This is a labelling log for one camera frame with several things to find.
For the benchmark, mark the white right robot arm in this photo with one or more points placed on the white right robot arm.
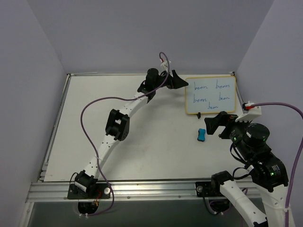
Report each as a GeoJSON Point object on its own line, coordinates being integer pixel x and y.
{"type": "Point", "coordinates": [268, 173]}

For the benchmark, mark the aluminium front rail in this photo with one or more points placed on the aluminium front rail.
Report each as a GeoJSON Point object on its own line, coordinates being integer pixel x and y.
{"type": "Point", "coordinates": [173, 190]}

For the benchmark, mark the blue bone shaped eraser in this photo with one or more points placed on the blue bone shaped eraser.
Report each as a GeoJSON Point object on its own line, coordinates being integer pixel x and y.
{"type": "Point", "coordinates": [201, 135]}

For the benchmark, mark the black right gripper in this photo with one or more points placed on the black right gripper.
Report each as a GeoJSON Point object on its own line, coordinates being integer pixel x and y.
{"type": "Point", "coordinates": [224, 125]}

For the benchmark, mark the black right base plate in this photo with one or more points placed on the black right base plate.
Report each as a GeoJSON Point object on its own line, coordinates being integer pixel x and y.
{"type": "Point", "coordinates": [204, 188]}

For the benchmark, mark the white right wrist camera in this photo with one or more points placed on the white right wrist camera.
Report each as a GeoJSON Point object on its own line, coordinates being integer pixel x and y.
{"type": "Point", "coordinates": [249, 112]}

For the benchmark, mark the yellow framed whiteboard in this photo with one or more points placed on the yellow framed whiteboard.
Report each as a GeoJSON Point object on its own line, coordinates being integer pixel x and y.
{"type": "Point", "coordinates": [210, 94]}

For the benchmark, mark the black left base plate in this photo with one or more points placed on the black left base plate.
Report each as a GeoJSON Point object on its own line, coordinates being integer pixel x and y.
{"type": "Point", "coordinates": [99, 191]}

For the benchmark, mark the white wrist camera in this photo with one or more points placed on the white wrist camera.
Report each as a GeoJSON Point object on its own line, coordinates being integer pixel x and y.
{"type": "Point", "coordinates": [249, 112]}
{"type": "Point", "coordinates": [166, 65]}

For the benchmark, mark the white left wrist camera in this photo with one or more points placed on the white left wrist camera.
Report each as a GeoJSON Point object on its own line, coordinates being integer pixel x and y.
{"type": "Point", "coordinates": [166, 65]}

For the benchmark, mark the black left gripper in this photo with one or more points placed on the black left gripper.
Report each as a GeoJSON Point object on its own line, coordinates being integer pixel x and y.
{"type": "Point", "coordinates": [171, 80]}

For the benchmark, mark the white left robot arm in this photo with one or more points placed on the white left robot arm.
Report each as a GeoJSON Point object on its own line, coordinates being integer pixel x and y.
{"type": "Point", "coordinates": [118, 124]}

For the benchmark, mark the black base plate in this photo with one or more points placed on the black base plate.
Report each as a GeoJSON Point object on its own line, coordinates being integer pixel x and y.
{"type": "Point", "coordinates": [99, 191]}
{"type": "Point", "coordinates": [204, 188]}

